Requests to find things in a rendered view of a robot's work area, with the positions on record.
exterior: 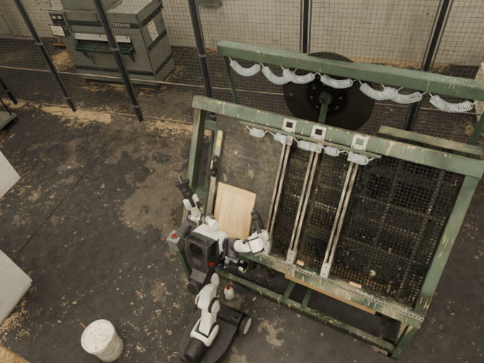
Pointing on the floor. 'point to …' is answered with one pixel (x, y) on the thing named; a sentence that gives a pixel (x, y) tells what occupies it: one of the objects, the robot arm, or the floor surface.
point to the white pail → (102, 341)
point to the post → (185, 263)
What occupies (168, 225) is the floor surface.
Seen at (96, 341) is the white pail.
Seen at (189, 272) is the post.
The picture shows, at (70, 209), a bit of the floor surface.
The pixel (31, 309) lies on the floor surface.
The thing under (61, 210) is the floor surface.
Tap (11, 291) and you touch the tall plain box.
